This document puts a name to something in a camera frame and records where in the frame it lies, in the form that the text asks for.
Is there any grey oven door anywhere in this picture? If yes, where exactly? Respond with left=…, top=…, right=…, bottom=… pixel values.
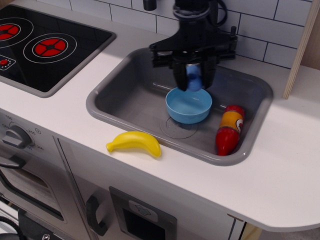
left=0, top=144, right=74, bottom=240

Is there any blue handled toy spoon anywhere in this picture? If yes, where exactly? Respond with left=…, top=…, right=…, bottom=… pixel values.
left=186, top=64, right=203, bottom=92

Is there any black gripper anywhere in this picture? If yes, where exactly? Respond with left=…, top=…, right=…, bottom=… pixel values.
left=149, top=20, right=238, bottom=91

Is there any light wooden side post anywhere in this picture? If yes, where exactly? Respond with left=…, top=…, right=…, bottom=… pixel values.
left=282, top=0, right=320, bottom=100

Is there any yellow toy banana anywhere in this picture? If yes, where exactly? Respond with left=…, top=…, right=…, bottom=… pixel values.
left=106, top=131, right=162, bottom=158

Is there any black base plate with screw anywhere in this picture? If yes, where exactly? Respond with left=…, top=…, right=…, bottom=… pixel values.
left=18, top=209, right=62, bottom=240

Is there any grey plastic sink basin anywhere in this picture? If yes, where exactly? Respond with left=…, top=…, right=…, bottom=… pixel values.
left=86, top=48, right=273, bottom=166

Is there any grey dispenser panel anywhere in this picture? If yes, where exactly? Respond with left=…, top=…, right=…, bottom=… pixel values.
left=109, top=186, right=178, bottom=240

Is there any light blue plastic bowl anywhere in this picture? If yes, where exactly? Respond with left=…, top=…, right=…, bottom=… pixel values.
left=165, top=87, right=213, bottom=124

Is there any dark grey cabinet handle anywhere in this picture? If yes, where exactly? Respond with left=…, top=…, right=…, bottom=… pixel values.
left=85, top=195, right=108, bottom=237

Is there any red toy ketchup bottle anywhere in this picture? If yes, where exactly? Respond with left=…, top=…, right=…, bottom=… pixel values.
left=215, top=105, right=245, bottom=156

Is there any dark grey toy faucet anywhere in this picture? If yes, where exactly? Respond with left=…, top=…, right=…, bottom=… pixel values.
left=219, top=26, right=237, bottom=41

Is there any black toy stovetop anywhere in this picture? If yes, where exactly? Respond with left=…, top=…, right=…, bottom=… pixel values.
left=0, top=4, right=116, bottom=98

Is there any grey oven knob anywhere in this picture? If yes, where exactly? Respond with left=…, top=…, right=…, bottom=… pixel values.
left=2, top=125, right=32, bottom=149

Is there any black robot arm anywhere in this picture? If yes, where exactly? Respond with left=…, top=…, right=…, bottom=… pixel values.
left=149, top=0, right=237, bottom=91

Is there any black braided cable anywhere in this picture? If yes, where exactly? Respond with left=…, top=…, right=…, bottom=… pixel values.
left=0, top=215, right=26, bottom=240

